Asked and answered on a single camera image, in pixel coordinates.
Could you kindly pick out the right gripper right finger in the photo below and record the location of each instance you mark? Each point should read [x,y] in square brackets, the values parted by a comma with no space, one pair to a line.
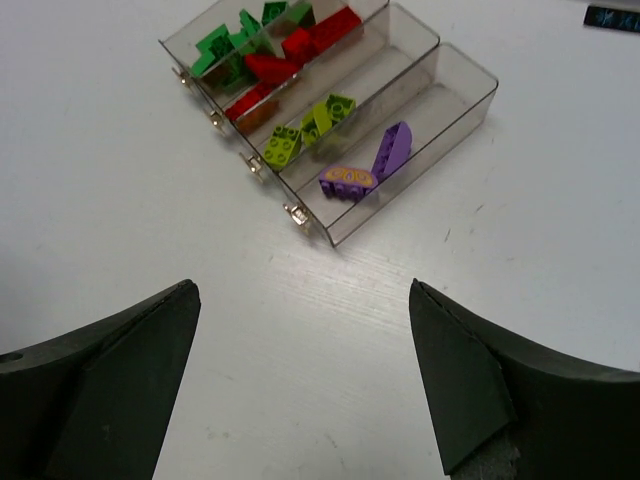
[505,407]

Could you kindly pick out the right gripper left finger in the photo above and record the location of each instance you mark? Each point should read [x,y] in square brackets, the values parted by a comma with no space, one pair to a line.
[96,402]

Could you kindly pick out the lilac purple brick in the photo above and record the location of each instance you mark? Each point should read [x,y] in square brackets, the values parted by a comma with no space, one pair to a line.
[347,183]

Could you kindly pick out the lime small brick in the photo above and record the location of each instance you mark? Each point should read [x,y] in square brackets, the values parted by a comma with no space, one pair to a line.
[283,145]

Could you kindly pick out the lime yellow brick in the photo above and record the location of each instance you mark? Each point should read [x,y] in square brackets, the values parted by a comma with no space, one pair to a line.
[315,124]

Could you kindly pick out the green long brick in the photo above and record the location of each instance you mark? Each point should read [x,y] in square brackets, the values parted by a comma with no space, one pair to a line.
[241,40]

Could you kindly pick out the red small brick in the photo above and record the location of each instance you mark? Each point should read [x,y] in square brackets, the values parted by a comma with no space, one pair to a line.
[298,47]

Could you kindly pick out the green 2x2 brick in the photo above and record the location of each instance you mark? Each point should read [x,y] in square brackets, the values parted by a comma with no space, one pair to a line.
[272,10]

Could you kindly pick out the small lime piece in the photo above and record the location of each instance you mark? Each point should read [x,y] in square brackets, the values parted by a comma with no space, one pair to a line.
[339,106]

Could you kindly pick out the clear four-bin organizer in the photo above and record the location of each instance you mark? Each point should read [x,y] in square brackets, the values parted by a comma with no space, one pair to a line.
[394,66]

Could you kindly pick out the right corner logo sticker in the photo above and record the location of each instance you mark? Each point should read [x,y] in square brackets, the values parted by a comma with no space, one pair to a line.
[605,17]

